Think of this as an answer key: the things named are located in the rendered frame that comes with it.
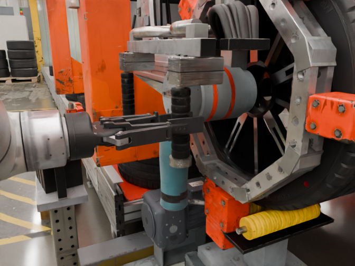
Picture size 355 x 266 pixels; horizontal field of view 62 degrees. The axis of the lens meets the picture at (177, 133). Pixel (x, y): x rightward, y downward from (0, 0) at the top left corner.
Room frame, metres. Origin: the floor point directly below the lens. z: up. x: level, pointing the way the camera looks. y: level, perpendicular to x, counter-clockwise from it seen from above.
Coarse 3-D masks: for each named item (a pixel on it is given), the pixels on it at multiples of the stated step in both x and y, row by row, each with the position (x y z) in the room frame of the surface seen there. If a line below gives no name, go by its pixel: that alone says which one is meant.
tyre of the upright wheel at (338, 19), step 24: (312, 0) 0.65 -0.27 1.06; (336, 0) 0.60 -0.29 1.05; (336, 24) 0.59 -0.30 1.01; (336, 48) 0.59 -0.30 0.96; (336, 72) 0.58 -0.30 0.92; (336, 144) 0.56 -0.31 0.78; (336, 168) 0.55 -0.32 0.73; (288, 192) 0.65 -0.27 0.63; (312, 192) 0.59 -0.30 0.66; (336, 192) 0.58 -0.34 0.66
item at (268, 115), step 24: (264, 24) 1.02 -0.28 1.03; (264, 72) 0.85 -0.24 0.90; (288, 72) 0.73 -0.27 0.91; (288, 96) 0.77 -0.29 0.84; (216, 120) 1.00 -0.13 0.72; (240, 120) 0.87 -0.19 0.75; (216, 144) 0.95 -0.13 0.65; (240, 144) 0.95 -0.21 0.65; (264, 144) 0.98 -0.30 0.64; (240, 168) 0.83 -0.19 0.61; (264, 168) 0.82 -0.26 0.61
